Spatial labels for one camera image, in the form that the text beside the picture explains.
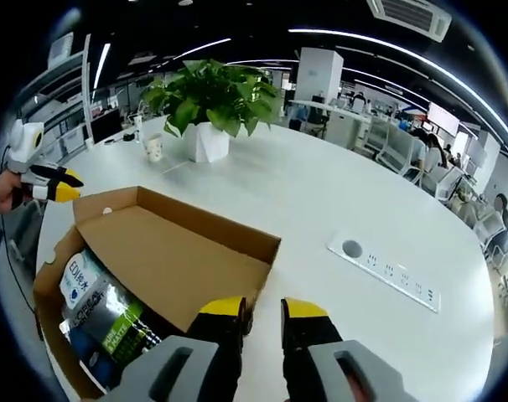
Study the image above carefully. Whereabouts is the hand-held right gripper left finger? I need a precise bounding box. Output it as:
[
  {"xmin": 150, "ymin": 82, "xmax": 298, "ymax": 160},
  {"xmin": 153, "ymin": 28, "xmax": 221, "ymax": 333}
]
[{"xmin": 122, "ymin": 295, "xmax": 249, "ymax": 402}]

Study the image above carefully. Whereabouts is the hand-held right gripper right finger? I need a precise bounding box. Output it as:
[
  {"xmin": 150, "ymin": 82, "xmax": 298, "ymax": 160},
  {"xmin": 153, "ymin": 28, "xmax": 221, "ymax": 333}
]
[{"xmin": 280, "ymin": 296, "xmax": 412, "ymax": 402}]

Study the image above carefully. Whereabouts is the brown cardboard shoe box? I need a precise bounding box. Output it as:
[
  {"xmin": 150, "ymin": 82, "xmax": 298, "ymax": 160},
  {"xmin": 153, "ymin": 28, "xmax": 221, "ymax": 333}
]
[{"xmin": 32, "ymin": 186, "xmax": 283, "ymax": 401}]

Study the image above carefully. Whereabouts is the blue wipes pack white lid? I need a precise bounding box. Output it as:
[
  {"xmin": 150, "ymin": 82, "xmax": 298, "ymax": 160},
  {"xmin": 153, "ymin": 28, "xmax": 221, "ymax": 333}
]
[{"xmin": 59, "ymin": 246, "xmax": 112, "ymax": 313}]

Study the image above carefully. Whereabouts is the metal spatula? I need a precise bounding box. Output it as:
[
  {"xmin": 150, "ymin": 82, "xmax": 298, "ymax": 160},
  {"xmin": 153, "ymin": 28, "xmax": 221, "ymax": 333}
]
[{"xmin": 60, "ymin": 288, "xmax": 161, "ymax": 357}]

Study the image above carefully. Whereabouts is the person's left hand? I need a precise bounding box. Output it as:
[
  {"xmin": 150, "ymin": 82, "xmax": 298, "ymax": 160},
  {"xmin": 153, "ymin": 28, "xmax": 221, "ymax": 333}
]
[{"xmin": 0, "ymin": 170, "xmax": 29, "ymax": 215}]

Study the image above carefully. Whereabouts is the black computer monitor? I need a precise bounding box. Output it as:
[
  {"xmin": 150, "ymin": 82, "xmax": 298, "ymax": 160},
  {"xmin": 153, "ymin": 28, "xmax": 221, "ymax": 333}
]
[{"xmin": 89, "ymin": 111, "xmax": 121, "ymax": 146}]

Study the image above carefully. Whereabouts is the white table socket panel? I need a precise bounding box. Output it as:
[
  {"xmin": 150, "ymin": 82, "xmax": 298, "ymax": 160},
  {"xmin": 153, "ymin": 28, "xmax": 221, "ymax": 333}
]
[{"xmin": 327, "ymin": 238, "xmax": 442, "ymax": 314}]

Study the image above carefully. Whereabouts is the printed white paper cup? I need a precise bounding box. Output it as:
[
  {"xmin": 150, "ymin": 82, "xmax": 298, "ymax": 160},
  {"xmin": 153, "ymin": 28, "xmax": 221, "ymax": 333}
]
[{"xmin": 143, "ymin": 132, "xmax": 165, "ymax": 163}]

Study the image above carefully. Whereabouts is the green plant in white pot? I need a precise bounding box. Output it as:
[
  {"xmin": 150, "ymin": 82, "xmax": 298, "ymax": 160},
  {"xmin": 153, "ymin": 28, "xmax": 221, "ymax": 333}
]
[{"xmin": 143, "ymin": 58, "xmax": 283, "ymax": 163}]

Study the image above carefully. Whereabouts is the row of white office chairs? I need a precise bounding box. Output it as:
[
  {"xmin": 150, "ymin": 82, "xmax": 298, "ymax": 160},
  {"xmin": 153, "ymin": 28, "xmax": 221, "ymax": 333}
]
[{"xmin": 362, "ymin": 112, "xmax": 508, "ymax": 302}]

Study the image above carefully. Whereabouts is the white office desk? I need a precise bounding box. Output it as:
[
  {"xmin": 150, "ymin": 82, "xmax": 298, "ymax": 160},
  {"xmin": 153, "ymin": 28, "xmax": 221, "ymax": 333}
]
[{"xmin": 287, "ymin": 98, "xmax": 372, "ymax": 150}]

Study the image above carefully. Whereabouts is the curved ceiling light strip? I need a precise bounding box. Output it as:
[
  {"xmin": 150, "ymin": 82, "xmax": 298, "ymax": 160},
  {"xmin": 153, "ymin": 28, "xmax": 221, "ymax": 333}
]
[{"xmin": 288, "ymin": 28, "xmax": 508, "ymax": 150}]

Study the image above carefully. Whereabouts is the ceiling air conditioner vent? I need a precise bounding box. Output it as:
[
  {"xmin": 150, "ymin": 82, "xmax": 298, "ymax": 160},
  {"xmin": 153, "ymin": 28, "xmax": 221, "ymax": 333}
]
[{"xmin": 365, "ymin": 0, "xmax": 453, "ymax": 43}]

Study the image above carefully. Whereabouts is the large wall display screen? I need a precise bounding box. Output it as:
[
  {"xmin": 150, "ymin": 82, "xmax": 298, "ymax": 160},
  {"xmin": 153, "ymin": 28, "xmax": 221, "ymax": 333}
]
[{"xmin": 428, "ymin": 102, "xmax": 460, "ymax": 137}]

